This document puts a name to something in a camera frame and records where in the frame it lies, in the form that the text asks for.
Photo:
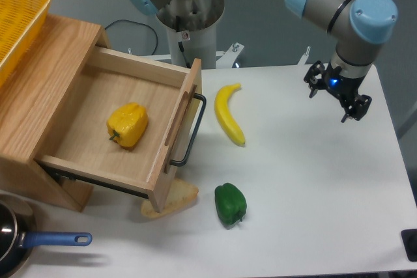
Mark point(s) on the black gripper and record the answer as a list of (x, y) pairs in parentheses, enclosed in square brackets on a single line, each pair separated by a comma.
[(342, 81)]

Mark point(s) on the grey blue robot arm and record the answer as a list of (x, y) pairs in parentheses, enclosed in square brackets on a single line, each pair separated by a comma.
[(361, 28)]

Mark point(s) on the wooden drawer cabinet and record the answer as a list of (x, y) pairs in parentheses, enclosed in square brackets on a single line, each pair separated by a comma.
[(30, 100)]

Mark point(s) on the yellow banana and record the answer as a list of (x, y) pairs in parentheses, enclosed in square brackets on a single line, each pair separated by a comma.
[(224, 117)]

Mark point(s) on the green bell pepper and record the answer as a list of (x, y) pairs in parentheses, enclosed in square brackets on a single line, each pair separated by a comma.
[(231, 205)]

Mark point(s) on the black table corner clamp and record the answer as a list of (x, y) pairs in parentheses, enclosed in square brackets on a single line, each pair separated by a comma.
[(409, 238)]

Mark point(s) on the slice of bread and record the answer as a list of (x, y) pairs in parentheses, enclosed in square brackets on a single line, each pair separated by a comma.
[(181, 194)]

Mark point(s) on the yellow bell pepper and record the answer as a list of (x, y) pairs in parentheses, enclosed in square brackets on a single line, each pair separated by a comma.
[(127, 124)]

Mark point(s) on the yellow plastic basket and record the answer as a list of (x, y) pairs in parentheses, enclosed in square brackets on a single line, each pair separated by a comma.
[(21, 22)]

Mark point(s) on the white table frame bracket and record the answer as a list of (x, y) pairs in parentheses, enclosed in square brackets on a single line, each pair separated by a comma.
[(304, 57)]

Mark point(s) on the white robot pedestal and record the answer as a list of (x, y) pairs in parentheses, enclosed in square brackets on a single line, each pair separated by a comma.
[(191, 30)]

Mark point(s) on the blue handled frying pan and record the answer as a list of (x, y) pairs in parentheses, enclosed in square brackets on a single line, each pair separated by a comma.
[(19, 235)]

